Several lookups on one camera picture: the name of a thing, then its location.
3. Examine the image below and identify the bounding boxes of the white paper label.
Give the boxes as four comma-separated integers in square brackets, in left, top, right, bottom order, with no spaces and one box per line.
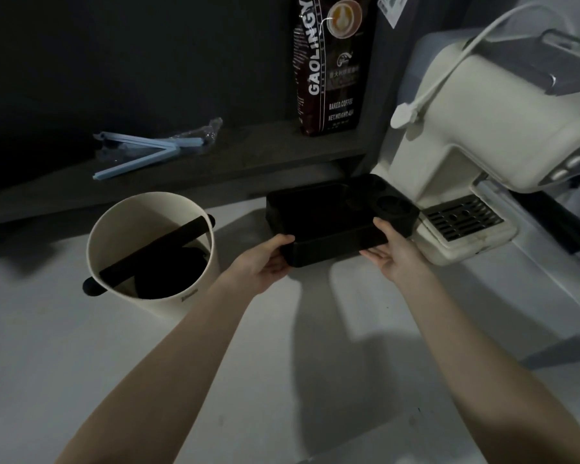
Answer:
[377,0,410,29]

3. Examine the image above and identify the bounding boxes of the person's right hand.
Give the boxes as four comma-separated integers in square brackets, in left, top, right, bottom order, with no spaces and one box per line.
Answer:
[360,217,434,286]

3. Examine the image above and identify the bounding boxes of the clear plastic bag of clips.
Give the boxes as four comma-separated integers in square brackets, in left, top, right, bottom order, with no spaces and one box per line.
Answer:
[167,118,223,155]

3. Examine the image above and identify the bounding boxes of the black knock bar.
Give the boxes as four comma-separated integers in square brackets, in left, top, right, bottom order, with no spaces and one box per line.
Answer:
[82,214,216,296]

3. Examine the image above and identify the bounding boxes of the cream espresso machine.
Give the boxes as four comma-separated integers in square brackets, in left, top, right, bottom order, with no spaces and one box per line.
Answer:
[373,5,580,267]

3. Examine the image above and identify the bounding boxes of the person's right forearm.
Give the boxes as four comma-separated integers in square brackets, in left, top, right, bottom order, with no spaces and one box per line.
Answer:
[400,269,580,464]

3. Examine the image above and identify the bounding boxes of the cream drip tray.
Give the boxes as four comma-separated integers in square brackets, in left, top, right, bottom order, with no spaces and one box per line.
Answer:
[412,192,519,267]

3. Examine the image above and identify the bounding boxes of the metal drip grille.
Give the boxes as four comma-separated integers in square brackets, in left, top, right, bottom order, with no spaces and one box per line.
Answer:
[422,195,505,242]

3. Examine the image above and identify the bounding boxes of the person's left forearm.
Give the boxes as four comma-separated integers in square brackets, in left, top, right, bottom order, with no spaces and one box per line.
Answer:
[54,277,253,464]

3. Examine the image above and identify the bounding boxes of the black tamping station tray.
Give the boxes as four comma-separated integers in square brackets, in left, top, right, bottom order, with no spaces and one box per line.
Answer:
[265,173,421,269]

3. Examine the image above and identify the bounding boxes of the white power cable with plug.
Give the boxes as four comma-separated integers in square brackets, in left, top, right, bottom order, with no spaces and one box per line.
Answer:
[390,2,559,130]

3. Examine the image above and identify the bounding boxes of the dark brown coffee bag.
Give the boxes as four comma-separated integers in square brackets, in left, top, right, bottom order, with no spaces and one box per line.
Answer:
[293,0,376,137]

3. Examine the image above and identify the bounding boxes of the dark grey shelf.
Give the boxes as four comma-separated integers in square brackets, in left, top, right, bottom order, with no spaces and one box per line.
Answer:
[0,118,370,227]

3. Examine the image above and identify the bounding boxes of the person's left hand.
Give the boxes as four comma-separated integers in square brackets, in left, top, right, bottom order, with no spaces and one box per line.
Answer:
[221,234,296,298]

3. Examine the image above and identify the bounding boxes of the open light blue bag clip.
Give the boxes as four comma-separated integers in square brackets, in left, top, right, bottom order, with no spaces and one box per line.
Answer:
[92,131,180,182]

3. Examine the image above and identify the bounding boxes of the cream round knock box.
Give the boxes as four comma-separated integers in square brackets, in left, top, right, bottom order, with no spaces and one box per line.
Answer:
[82,191,221,320]

